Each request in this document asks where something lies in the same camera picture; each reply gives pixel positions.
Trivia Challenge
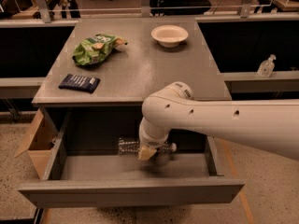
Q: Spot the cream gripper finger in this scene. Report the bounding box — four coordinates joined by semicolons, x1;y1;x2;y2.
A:
138;146;156;161

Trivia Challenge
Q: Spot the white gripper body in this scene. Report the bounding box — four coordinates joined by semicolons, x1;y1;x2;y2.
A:
139;132;167;148

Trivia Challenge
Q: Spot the clear plastic water bottle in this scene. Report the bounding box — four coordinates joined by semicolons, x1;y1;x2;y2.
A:
118;137;177;156

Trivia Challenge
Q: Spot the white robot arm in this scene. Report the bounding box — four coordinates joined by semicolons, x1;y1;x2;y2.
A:
139;82;299;160

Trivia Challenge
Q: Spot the grey open top drawer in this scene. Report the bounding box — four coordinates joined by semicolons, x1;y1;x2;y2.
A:
19;112;244;208

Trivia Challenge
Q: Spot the clear hand sanitizer bottle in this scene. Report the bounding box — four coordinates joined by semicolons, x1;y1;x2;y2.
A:
257;54;277;78

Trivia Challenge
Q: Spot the grey metal cabinet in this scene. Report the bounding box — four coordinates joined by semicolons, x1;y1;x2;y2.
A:
33;17;231;155

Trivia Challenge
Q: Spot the dark blue snack packet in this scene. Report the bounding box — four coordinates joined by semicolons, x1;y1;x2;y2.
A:
59;74;100;93

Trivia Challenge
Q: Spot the white paper bowl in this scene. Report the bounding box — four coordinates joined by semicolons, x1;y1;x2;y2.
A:
151;25;189;48

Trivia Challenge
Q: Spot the green chip bag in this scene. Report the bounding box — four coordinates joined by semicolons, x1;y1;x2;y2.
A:
72;34;127;66

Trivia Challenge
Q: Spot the cardboard box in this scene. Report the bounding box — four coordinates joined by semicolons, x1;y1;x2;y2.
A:
14;110;57;179

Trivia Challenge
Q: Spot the right grey side shelf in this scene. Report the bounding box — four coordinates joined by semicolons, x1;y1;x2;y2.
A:
222;71;299;93

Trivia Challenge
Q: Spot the grey side shelf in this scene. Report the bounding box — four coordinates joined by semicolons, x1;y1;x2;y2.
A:
222;71;299;93
0;77;44;99

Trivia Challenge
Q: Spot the black office chair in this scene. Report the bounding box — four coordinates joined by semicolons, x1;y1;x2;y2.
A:
149;0;211;16

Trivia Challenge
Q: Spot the left grey side shelf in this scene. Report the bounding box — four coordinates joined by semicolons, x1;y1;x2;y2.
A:
0;77;44;99

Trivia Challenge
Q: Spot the metal railing with posts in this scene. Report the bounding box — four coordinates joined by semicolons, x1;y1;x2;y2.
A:
29;0;299;24

